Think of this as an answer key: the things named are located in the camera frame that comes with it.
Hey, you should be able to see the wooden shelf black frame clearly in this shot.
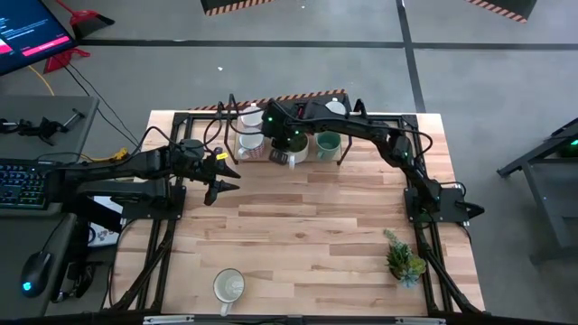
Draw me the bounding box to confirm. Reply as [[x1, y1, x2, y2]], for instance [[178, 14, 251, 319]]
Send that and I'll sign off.
[[223, 92, 353, 167]]

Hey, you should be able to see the black floor cable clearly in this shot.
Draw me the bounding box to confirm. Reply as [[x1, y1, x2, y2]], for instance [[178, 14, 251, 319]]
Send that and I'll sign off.
[[62, 62, 144, 150]]

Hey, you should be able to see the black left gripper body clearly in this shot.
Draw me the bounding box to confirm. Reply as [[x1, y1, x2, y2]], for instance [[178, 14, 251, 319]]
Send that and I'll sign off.
[[173, 155, 218, 190]]

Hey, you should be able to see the grey white ikat mug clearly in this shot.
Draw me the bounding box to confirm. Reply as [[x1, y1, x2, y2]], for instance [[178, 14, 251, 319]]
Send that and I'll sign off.
[[238, 102, 265, 129]]

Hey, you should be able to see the cream white mug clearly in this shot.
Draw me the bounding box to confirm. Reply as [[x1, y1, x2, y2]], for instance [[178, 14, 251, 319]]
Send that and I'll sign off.
[[211, 267, 247, 317]]

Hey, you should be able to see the red handled black brush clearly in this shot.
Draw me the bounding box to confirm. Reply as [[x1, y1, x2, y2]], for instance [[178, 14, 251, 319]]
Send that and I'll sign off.
[[54, 0, 117, 41]]

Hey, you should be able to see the red white lattice mug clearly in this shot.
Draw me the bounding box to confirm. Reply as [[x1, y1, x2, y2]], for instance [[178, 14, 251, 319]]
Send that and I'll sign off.
[[237, 127, 266, 161]]

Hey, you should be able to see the pale teal green mug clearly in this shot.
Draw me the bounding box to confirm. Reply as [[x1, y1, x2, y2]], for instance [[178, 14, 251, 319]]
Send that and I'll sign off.
[[314, 130, 342, 162]]

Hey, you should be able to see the red plastic dustpan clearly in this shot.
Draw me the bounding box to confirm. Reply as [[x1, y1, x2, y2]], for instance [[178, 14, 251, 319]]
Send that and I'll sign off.
[[42, 47, 91, 75]]

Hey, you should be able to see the yellow power plug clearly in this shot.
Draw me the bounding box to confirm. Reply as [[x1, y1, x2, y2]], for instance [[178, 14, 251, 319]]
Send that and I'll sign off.
[[80, 147, 137, 164]]

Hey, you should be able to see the white printed paper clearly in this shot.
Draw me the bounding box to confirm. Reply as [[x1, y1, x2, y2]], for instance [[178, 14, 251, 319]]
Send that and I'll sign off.
[[87, 193, 122, 248]]

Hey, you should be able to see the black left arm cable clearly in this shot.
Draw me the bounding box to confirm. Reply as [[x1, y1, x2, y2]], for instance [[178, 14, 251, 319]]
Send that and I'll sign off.
[[130, 117, 227, 157]]

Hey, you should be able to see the blue white leaf mug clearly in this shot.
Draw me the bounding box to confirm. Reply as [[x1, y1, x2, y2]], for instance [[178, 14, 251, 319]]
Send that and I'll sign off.
[[324, 97, 348, 116]]

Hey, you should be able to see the black silver metal rod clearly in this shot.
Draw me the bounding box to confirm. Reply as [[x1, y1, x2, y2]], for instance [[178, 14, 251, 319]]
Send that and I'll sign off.
[[62, 107, 88, 130]]

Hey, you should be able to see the black aluminium table frame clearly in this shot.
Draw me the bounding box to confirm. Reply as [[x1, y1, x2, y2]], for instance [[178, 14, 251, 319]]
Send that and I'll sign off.
[[103, 93, 487, 317]]

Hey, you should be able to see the dark metal stand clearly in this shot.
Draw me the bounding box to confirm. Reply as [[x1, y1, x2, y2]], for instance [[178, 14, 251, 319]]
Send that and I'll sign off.
[[496, 116, 578, 265]]

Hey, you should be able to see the grey desk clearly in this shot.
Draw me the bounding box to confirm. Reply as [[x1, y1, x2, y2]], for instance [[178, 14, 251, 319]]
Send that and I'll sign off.
[[0, 94, 100, 218], [0, 212, 79, 320]]

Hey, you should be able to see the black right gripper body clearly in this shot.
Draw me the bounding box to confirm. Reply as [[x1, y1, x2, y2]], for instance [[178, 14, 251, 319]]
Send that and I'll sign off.
[[261, 101, 320, 153]]

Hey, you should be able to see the black backlit keyboard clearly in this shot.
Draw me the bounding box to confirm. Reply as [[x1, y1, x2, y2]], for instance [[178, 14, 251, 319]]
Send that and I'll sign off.
[[0, 157, 65, 211]]

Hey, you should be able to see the silver metal bracket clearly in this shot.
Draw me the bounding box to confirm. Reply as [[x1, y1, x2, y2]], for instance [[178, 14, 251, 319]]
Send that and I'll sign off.
[[394, 316, 447, 325], [142, 314, 196, 325]]

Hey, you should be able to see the computer monitor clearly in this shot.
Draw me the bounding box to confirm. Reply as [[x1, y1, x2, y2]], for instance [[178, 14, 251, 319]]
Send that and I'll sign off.
[[0, 0, 77, 77]]

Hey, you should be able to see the yellow cable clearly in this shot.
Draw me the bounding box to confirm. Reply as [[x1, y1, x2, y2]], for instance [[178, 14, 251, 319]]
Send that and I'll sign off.
[[26, 65, 55, 97]]

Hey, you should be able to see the potted succulent plant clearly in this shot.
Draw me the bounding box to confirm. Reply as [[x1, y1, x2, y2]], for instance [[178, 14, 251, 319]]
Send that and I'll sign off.
[[382, 228, 428, 289]]

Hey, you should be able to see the black hazard striped platform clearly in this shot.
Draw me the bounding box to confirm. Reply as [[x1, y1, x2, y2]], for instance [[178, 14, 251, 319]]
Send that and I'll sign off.
[[200, 0, 277, 18], [189, 88, 349, 114], [463, 0, 539, 24]]

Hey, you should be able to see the black computer mouse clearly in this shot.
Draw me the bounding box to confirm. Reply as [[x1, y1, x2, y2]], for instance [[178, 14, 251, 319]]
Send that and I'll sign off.
[[19, 250, 54, 300]]

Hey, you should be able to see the black clamp tool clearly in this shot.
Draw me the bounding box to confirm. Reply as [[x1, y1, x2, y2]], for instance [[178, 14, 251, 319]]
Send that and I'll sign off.
[[0, 116, 69, 146]]

